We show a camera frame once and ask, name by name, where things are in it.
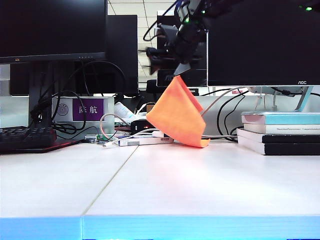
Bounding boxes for small black AOC monitor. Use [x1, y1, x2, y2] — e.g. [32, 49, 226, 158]
[156, 11, 209, 88]

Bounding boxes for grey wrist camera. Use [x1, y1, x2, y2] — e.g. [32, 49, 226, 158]
[153, 23, 177, 42]

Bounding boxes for black monitor stand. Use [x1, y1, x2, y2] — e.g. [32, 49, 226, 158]
[27, 62, 55, 129]

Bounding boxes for teal book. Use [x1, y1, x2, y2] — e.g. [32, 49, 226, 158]
[241, 111, 320, 126]

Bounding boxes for wide black AOC monitor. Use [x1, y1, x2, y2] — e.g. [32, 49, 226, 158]
[207, 0, 320, 87]

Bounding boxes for white printed packet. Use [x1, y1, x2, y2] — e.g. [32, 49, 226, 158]
[114, 101, 139, 123]

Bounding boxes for green circuit board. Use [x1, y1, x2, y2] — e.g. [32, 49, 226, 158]
[96, 134, 117, 145]

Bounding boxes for orange rag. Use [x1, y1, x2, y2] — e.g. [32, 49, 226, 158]
[145, 75, 211, 149]

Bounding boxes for large black monitor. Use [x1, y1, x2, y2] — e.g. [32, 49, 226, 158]
[0, 0, 109, 65]

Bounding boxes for black cable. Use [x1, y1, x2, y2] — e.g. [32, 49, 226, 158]
[29, 90, 88, 137]
[81, 60, 127, 98]
[269, 86, 320, 99]
[215, 90, 251, 144]

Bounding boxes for black keyboard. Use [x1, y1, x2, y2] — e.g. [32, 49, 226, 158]
[0, 126, 83, 155]

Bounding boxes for small silver usb module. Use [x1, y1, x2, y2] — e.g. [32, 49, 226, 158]
[81, 134, 98, 145]

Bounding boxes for grey looped cable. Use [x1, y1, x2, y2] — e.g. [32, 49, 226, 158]
[99, 113, 131, 141]

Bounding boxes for silver monitor stand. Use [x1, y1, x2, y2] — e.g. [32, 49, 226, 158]
[249, 85, 315, 113]

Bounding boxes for white book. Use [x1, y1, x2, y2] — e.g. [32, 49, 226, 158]
[242, 123, 320, 136]

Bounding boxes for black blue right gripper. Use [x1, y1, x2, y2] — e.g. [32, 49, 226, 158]
[145, 36, 209, 77]

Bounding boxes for black device with red light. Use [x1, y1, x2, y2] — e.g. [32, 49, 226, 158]
[130, 119, 157, 134]

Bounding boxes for blue and white flat carton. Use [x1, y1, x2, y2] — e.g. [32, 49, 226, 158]
[113, 136, 175, 147]

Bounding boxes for white lightning cable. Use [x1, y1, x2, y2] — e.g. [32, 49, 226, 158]
[102, 129, 157, 150]

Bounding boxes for white box with purple label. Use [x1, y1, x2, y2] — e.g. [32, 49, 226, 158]
[51, 96, 115, 137]

